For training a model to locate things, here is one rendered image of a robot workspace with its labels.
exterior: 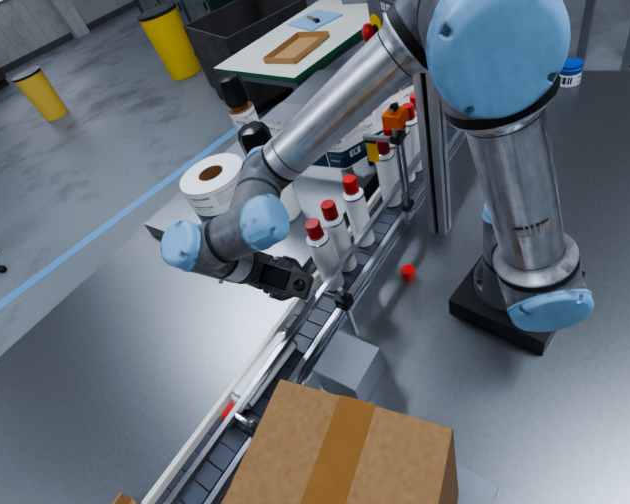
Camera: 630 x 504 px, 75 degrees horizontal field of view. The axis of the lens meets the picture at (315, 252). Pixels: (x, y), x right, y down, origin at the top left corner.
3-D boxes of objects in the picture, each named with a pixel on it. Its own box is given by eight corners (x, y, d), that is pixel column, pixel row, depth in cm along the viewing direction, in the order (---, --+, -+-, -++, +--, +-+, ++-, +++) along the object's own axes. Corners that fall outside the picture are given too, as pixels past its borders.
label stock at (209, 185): (191, 231, 131) (168, 196, 121) (215, 191, 144) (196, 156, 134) (247, 229, 124) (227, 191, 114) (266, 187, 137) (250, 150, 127)
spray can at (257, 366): (275, 327, 89) (211, 408, 80) (293, 336, 86) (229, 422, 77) (283, 340, 93) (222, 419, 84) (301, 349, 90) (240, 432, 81)
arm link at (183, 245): (197, 255, 59) (155, 273, 62) (246, 271, 68) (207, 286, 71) (193, 207, 62) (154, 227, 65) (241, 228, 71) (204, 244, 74)
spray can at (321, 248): (331, 273, 103) (308, 212, 89) (349, 279, 100) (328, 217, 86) (320, 288, 100) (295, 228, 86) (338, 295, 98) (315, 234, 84)
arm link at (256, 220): (270, 167, 63) (216, 194, 68) (258, 214, 55) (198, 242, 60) (298, 202, 68) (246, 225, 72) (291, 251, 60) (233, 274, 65)
